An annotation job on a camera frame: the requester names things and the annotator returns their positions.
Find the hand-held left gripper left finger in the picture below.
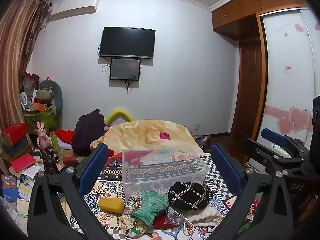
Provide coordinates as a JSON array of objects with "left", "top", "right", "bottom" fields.
[{"left": 27, "top": 142, "right": 113, "bottom": 240}]

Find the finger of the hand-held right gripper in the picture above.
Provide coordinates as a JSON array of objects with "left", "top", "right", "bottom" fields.
[
  {"left": 242, "top": 138, "right": 312, "bottom": 178},
  {"left": 261, "top": 128, "right": 312, "bottom": 159}
]

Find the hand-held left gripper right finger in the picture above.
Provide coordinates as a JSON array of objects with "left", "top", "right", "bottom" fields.
[{"left": 210, "top": 143, "right": 294, "bottom": 240}]

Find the black beaded bracelet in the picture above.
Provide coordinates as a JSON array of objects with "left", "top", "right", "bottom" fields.
[{"left": 204, "top": 179, "right": 220, "bottom": 193}]

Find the yellow sponge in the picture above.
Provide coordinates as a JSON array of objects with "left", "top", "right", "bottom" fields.
[{"left": 98, "top": 197, "right": 125, "bottom": 214}]

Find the dark knit hat with chain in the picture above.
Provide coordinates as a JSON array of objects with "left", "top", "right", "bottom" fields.
[{"left": 168, "top": 182, "right": 210, "bottom": 209}]

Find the white knit cloth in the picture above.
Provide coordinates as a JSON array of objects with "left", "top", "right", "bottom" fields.
[{"left": 186, "top": 206, "right": 223, "bottom": 228}]

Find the clear plastic storage box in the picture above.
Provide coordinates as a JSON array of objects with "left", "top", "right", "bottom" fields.
[{"left": 122, "top": 148, "right": 209, "bottom": 200}]

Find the green knit glove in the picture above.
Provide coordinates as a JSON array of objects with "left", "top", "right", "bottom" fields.
[{"left": 129, "top": 191, "right": 169, "bottom": 229}]

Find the clear glitter pouch with ring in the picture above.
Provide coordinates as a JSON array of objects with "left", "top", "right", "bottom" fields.
[{"left": 165, "top": 207, "right": 194, "bottom": 232}]

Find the red cloth piece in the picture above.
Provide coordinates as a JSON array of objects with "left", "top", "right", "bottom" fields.
[{"left": 152, "top": 215, "right": 175, "bottom": 229}]

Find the colourful printed quilt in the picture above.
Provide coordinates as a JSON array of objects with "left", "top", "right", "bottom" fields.
[{"left": 106, "top": 149, "right": 203, "bottom": 180}]

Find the patterned patchwork bed sheet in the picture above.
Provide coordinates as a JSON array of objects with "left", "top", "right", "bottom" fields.
[{"left": 60, "top": 152, "right": 253, "bottom": 240}]

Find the dark purple bag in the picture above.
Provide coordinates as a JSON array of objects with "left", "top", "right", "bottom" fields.
[{"left": 194, "top": 134, "right": 213, "bottom": 153}]

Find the dark purple garment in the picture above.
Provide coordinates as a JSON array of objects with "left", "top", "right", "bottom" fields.
[{"left": 71, "top": 109, "right": 105, "bottom": 157}]

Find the black flashlight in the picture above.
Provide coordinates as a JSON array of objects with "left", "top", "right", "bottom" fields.
[{"left": 45, "top": 146, "right": 60, "bottom": 162}]

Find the red garment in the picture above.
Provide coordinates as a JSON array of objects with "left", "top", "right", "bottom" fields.
[{"left": 55, "top": 129, "right": 75, "bottom": 144}]

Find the green bottle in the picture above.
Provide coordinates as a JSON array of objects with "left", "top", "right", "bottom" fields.
[{"left": 50, "top": 131, "right": 60, "bottom": 153}]

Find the yellow fleece blanket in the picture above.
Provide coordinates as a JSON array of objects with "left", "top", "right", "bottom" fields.
[{"left": 90, "top": 120, "right": 203, "bottom": 160}]

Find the pink rabbit figurine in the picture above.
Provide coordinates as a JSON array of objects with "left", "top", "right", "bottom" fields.
[{"left": 36, "top": 121, "right": 50, "bottom": 152}]

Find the yellow foam tube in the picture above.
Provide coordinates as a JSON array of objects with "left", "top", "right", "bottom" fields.
[{"left": 104, "top": 108, "right": 135, "bottom": 125}]

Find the brown wooden door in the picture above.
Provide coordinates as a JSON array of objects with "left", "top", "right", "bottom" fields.
[{"left": 230, "top": 40, "right": 267, "bottom": 142}]

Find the pile of papers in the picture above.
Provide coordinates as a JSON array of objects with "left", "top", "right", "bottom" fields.
[{"left": 0, "top": 165, "right": 48, "bottom": 230}]

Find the green storage bag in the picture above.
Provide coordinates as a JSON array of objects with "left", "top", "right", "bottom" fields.
[{"left": 24, "top": 106, "right": 59, "bottom": 134}]

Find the red book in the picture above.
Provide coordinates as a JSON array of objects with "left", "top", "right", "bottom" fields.
[{"left": 10, "top": 153, "right": 37, "bottom": 173}]

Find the dark grey box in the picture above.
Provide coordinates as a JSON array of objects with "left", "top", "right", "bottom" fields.
[{"left": 2, "top": 137, "right": 30, "bottom": 155}]

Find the orange box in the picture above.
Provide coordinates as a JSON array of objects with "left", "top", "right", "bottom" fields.
[{"left": 32, "top": 102, "right": 48, "bottom": 112}]

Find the blue booklet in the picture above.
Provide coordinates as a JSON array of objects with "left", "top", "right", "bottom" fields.
[{"left": 1, "top": 175, "right": 20, "bottom": 200}]

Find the red box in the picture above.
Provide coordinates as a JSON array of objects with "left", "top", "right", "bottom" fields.
[{"left": 1, "top": 123, "right": 28, "bottom": 145}]

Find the grey-green plush toy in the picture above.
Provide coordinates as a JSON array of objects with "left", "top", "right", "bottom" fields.
[{"left": 37, "top": 79, "right": 63, "bottom": 117}]

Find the white heart-print sliding door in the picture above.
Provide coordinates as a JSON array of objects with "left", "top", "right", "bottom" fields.
[
  {"left": 301, "top": 6, "right": 320, "bottom": 105},
  {"left": 260, "top": 9, "right": 317, "bottom": 145}
]

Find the red plastic bag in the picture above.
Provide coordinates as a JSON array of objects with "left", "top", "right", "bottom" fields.
[{"left": 21, "top": 71, "right": 40, "bottom": 90}]

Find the wooden overhead wardrobe cabinet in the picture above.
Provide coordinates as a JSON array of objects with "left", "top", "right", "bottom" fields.
[{"left": 211, "top": 0, "right": 309, "bottom": 42}]

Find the brown striped curtain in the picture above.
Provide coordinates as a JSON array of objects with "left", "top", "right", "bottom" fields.
[{"left": 0, "top": 0, "right": 50, "bottom": 133}]

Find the small black wall monitor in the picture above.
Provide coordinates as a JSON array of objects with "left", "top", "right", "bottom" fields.
[{"left": 109, "top": 57, "right": 142, "bottom": 81}]

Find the black wall television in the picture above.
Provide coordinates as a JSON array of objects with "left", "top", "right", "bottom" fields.
[{"left": 99, "top": 26, "right": 156, "bottom": 59}]

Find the white wall air conditioner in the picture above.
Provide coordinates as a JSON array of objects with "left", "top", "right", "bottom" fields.
[{"left": 49, "top": 0, "right": 100, "bottom": 20}]

